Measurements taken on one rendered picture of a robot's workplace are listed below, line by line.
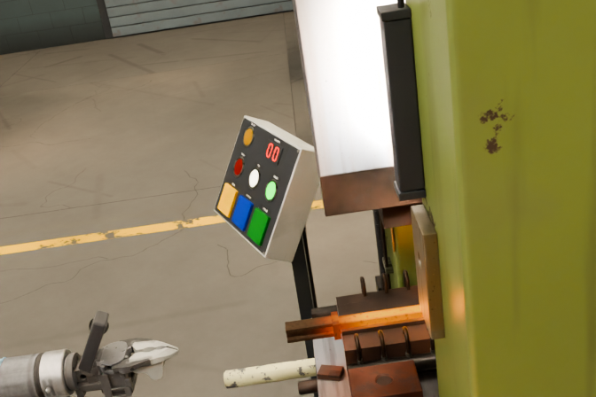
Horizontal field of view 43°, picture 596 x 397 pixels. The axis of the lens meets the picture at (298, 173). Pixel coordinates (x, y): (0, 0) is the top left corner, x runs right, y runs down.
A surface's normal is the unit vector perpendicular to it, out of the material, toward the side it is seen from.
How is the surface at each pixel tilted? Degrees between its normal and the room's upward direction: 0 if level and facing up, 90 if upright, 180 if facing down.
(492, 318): 90
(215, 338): 0
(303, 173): 90
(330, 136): 90
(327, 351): 0
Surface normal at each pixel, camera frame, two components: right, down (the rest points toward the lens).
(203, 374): -0.15, -0.91
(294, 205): 0.46, 0.29
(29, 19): 0.04, 0.40
